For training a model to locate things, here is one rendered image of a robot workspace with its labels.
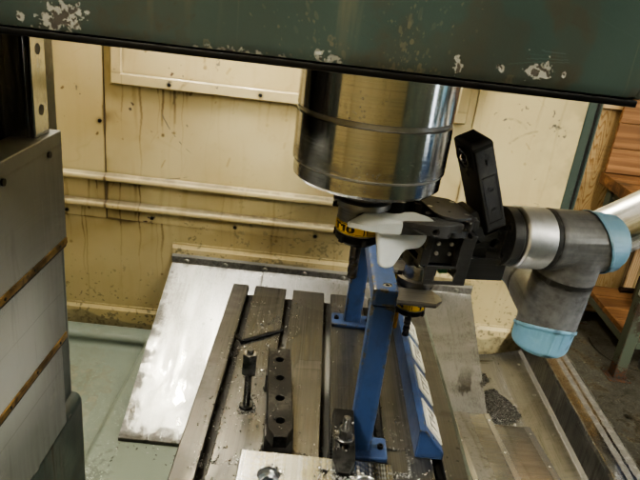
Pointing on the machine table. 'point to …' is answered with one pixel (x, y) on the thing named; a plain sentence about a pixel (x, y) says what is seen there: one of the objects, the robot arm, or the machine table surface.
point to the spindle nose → (372, 135)
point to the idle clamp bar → (281, 442)
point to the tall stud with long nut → (248, 377)
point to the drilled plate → (300, 468)
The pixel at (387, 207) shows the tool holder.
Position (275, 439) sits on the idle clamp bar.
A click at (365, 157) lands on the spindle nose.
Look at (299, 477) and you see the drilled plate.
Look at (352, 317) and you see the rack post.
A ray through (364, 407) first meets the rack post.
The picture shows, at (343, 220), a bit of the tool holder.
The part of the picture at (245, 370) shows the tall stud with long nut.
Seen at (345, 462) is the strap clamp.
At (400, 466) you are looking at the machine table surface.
